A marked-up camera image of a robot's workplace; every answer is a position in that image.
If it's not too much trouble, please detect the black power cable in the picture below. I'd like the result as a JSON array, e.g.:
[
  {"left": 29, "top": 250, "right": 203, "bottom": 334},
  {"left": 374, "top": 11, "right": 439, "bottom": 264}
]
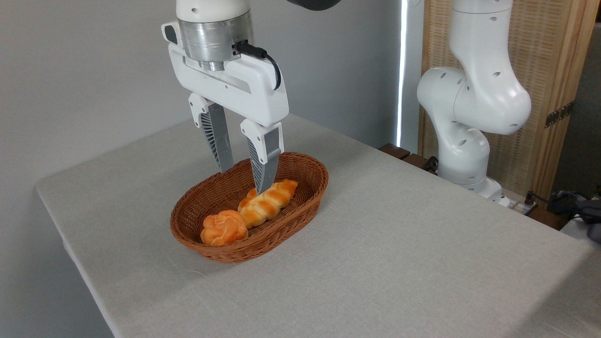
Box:
[{"left": 525, "top": 190, "right": 580, "bottom": 219}]

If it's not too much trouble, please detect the white power strip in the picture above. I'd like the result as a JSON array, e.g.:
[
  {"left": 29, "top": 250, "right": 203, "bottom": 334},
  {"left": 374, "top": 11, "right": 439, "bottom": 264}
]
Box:
[{"left": 497, "top": 193, "right": 539, "bottom": 216}]

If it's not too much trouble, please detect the long braided bread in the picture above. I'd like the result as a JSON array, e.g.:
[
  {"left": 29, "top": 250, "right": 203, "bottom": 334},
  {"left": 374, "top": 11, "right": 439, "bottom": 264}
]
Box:
[{"left": 237, "top": 179, "right": 299, "bottom": 229}]

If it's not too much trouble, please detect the dark metal hinge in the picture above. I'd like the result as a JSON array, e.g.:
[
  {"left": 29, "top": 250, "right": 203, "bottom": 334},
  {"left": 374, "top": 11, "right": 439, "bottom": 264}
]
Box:
[{"left": 545, "top": 101, "right": 575, "bottom": 128}]

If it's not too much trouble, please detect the grey tablecloth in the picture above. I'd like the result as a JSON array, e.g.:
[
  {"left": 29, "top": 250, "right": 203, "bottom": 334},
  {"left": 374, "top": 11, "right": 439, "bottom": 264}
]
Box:
[{"left": 35, "top": 113, "right": 601, "bottom": 338}]

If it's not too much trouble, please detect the dark grey bundled object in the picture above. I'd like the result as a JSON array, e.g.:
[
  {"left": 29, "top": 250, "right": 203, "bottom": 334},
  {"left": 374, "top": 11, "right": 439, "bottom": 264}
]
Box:
[{"left": 547, "top": 189, "right": 601, "bottom": 244}]

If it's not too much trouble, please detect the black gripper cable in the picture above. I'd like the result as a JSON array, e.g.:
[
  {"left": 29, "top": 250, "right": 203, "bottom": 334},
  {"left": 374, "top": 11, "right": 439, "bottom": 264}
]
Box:
[{"left": 235, "top": 41, "right": 282, "bottom": 91}]

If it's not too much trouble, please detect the white vertical light strip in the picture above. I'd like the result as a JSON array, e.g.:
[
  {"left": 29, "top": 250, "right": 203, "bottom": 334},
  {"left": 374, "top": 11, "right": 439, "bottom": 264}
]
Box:
[{"left": 397, "top": 0, "right": 409, "bottom": 147}]

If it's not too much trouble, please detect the wooden woven folding screen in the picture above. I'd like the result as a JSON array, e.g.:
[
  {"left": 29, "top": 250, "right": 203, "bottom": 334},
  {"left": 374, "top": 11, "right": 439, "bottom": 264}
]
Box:
[{"left": 418, "top": 0, "right": 601, "bottom": 202}]

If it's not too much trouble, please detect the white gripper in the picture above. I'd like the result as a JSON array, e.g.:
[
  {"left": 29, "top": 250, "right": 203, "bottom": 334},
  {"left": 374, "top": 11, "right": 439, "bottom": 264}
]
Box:
[{"left": 162, "top": 21, "right": 290, "bottom": 195}]

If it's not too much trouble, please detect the dark brown wooden slat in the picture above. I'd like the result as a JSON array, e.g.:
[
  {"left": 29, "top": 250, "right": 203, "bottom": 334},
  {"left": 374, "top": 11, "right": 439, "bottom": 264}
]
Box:
[
  {"left": 378, "top": 143, "right": 411, "bottom": 160},
  {"left": 403, "top": 153, "right": 438, "bottom": 175}
]

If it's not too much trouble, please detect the brown wicker basket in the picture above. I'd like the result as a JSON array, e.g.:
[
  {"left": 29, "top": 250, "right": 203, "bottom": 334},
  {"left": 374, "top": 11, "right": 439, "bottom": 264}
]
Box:
[{"left": 170, "top": 152, "right": 329, "bottom": 263}]

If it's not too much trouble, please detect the round orange bread roll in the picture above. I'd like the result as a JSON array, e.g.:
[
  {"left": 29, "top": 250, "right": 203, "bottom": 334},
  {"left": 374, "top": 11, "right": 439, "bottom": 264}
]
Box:
[{"left": 200, "top": 210, "right": 248, "bottom": 247}]

